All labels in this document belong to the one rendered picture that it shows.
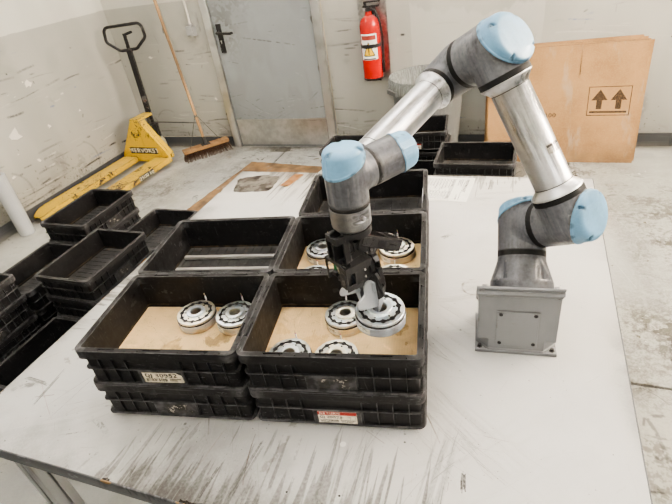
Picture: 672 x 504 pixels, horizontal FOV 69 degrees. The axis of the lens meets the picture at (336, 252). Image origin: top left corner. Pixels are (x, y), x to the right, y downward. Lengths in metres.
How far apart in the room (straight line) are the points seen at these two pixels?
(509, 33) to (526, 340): 0.71
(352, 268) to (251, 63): 3.90
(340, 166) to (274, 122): 3.97
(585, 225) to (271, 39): 3.72
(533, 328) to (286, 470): 0.66
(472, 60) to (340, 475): 0.92
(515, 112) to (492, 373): 0.62
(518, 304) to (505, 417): 0.26
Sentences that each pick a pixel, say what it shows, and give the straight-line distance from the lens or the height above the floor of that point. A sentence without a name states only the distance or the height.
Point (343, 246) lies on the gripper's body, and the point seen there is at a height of 1.17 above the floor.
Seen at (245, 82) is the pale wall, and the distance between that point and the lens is 4.79.
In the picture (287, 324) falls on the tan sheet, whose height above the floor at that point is 0.83.
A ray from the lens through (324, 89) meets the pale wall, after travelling 4.46.
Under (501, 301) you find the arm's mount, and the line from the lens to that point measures 1.24.
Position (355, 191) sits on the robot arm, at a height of 1.28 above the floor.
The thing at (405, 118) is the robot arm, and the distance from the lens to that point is 1.10.
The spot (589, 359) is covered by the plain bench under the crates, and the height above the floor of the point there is 0.70.
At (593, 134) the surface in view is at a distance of 4.08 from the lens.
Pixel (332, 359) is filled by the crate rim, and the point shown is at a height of 0.93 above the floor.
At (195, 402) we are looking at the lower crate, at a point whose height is 0.76.
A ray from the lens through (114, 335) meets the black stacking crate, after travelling 1.40.
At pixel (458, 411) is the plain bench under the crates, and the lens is 1.22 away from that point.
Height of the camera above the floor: 1.65
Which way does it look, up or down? 33 degrees down
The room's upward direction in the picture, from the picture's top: 9 degrees counter-clockwise
